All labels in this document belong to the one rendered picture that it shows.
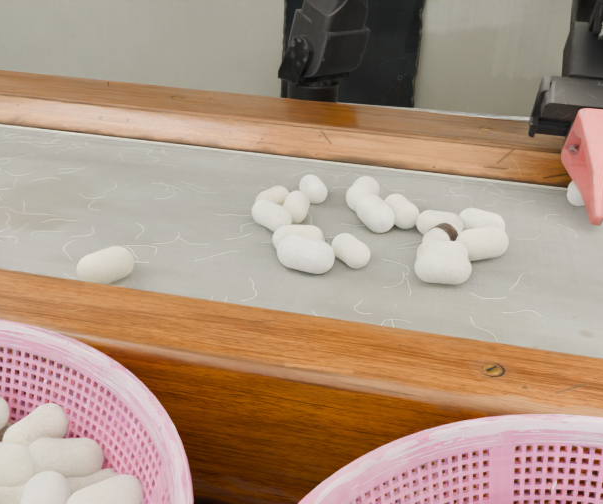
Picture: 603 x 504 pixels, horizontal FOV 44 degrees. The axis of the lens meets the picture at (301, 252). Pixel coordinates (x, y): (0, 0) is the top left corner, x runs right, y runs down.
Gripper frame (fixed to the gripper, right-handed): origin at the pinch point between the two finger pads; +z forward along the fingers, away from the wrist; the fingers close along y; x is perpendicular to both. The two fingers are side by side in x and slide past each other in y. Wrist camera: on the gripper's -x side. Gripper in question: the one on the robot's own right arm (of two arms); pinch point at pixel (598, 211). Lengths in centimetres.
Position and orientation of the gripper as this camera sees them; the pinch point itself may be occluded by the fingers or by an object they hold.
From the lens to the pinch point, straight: 58.3
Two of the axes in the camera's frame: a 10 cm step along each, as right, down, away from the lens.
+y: 9.8, 1.4, -1.7
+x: 1.0, 4.1, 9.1
